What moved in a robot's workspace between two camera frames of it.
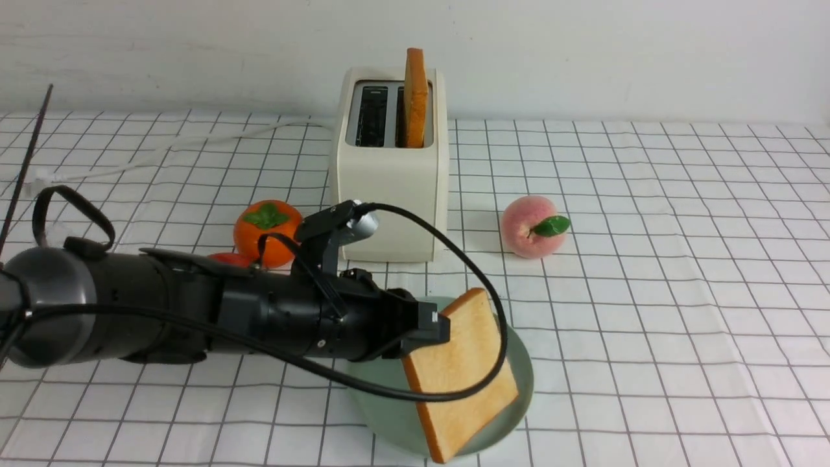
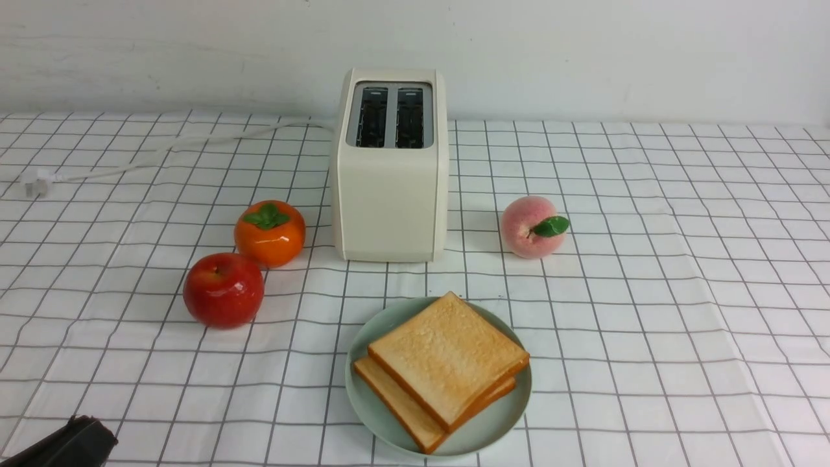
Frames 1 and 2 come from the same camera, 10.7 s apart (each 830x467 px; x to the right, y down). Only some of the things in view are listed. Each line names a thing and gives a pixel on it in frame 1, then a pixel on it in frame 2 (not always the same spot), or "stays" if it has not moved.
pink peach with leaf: (531, 229) stays
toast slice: (452, 366) to (426, 433)
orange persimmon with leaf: (268, 216) stays
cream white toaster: (375, 167) stays
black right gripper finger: (434, 328) to (84, 442)
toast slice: (416, 98) to (449, 357)
